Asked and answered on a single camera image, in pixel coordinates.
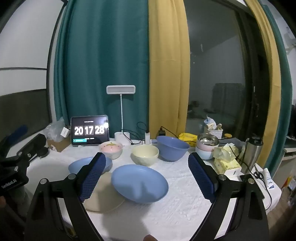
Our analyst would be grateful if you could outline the white ribbed container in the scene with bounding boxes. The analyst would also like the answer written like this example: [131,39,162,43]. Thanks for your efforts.
[209,128,223,140]

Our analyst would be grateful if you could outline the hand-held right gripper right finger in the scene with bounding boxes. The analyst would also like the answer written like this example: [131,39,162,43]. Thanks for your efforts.
[188,153,270,241]

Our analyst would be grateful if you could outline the glass sliding door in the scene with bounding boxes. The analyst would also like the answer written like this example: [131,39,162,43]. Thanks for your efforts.
[185,0,271,149]

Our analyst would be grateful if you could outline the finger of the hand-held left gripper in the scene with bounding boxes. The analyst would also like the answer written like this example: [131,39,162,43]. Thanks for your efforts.
[14,134,48,171]
[0,125,28,154]

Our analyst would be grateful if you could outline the yellow tissue pack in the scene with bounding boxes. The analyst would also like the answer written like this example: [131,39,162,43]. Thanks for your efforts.
[213,143,242,174]

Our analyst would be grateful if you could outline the white desk lamp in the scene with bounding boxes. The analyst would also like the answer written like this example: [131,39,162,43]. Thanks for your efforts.
[106,85,136,146]

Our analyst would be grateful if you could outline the metal bowl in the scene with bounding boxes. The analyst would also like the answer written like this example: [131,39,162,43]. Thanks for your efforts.
[197,133,220,146]

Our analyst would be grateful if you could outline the black lamp cable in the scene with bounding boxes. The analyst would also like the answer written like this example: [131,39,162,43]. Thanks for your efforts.
[121,122,147,142]

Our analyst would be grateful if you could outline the white power strip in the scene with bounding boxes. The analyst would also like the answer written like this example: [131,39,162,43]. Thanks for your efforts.
[129,138,160,145]

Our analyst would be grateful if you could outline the blue plate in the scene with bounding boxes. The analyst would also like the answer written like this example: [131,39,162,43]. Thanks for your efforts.
[68,157,113,174]
[111,164,169,204]

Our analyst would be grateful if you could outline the large blue bowl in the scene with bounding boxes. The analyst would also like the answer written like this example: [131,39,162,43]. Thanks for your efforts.
[157,136,190,162]

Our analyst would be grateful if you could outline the teal curtain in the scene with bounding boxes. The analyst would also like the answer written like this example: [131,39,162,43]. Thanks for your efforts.
[259,0,293,176]
[54,0,151,139]

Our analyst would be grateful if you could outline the yellow curtain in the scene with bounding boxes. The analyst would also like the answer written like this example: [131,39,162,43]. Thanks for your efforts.
[245,0,281,163]
[147,0,191,139]

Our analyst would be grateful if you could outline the stainless steel thermos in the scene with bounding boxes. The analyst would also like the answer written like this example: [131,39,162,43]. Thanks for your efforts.
[240,137,264,174]

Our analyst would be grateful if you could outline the beige plate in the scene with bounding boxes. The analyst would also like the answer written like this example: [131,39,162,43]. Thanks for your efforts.
[83,173,125,213]

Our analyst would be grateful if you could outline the cream bowl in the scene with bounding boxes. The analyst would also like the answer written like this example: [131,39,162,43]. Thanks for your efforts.
[131,145,159,166]

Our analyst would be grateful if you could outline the flat white box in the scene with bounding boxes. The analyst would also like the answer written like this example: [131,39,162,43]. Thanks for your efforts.
[221,165,242,178]

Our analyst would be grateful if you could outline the black scissors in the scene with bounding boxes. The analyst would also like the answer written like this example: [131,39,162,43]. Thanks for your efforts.
[254,164,265,180]

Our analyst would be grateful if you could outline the white textured tablecloth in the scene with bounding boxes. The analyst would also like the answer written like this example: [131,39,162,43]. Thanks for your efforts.
[28,139,282,241]

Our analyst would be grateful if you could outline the long black cable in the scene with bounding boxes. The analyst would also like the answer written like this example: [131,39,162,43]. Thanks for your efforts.
[228,144,274,211]

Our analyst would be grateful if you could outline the yellow packet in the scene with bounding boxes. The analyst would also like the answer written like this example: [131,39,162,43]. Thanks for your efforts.
[178,133,197,142]

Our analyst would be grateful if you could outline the clear plastic bag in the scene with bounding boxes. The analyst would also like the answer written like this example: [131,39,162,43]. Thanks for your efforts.
[44,118,70,142]

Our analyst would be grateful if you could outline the tablet with clock display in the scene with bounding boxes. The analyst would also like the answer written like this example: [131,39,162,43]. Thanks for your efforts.
[70,115,110,147]

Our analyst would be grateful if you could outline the black charger cable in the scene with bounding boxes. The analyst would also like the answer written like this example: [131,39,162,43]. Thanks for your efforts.
[160,126,179,138]

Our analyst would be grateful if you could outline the cardboard box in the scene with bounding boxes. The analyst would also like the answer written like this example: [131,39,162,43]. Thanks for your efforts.
[47,138,71,153]

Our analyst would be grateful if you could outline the pink strawberry bowl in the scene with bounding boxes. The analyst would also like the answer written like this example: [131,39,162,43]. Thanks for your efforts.
[99,141,123,160]

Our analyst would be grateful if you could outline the white tube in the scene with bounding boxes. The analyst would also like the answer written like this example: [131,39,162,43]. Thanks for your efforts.
[262,168,275,189]

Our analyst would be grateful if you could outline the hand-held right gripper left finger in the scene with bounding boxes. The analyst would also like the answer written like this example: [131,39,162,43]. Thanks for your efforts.
[24,152,107,241]

